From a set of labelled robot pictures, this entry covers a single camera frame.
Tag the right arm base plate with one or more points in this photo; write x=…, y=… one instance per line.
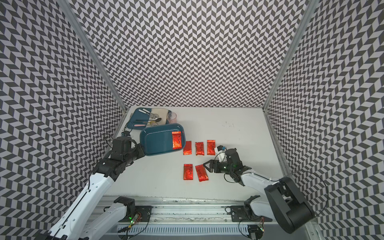
x=239, y=213

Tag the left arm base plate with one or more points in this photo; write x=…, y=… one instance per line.
x=141, y=214

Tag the teal storage box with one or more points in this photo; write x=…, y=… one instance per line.
x=158, y=140

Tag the red tea bag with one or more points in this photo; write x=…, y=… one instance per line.
x=201, y=172
x=188, y=172
x=211, y=146
x=200, y=151
x=188, y=148
x=177, y=140

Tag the black spoon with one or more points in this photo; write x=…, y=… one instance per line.
x=150, y=120

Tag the teal flat tray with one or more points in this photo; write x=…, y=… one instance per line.
x=139, y=116

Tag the beige cloth napkin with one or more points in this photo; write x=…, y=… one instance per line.
x=159, y=113

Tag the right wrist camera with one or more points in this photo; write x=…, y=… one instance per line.
x=220, y=152

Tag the aluminium front rail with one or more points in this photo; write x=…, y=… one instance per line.
x=178, y=211

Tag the pink plastic cup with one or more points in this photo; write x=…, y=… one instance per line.
x=172, y=118

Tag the white handled spoon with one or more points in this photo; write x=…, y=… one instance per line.
x=140, y=110
x=150, y=113

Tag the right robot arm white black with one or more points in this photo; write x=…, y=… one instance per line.
x=277, y=199

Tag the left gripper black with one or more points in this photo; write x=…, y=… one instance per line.
x=140, y=149

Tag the green handled gold spoon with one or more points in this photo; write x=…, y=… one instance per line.
x=146, y=122

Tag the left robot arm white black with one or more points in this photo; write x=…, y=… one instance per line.
x=73, y=224

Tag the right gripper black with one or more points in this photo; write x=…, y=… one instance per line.
x=212, y=167

